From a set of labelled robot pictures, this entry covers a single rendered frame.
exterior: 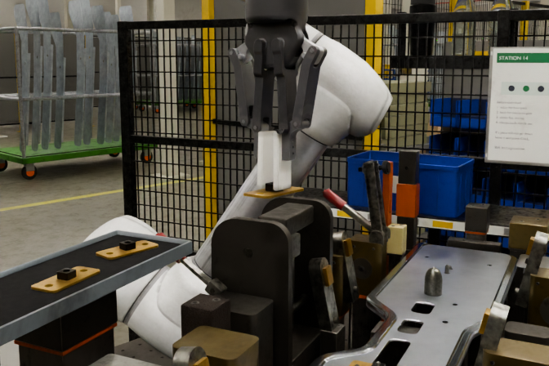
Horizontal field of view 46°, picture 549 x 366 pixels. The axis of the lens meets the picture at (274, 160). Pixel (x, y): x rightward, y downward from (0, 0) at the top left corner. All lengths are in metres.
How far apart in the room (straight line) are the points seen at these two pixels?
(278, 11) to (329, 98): 0.51
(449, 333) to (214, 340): 0.41
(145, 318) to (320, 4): 2.19
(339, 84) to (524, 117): 0.71
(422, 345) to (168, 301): 0.58
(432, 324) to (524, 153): 0.83
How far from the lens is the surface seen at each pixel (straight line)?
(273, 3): 0.76
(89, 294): 0.79
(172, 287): 1.40
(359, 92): 1.25
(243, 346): 0.82
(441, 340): 1.06
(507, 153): 1.85
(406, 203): 1.65
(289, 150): 0.77
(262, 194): 0.78
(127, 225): 1.47
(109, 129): 9.05
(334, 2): 3.23
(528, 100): 1.83
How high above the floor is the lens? 1.43
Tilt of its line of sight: 9 degrees down
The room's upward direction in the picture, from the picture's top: straight up
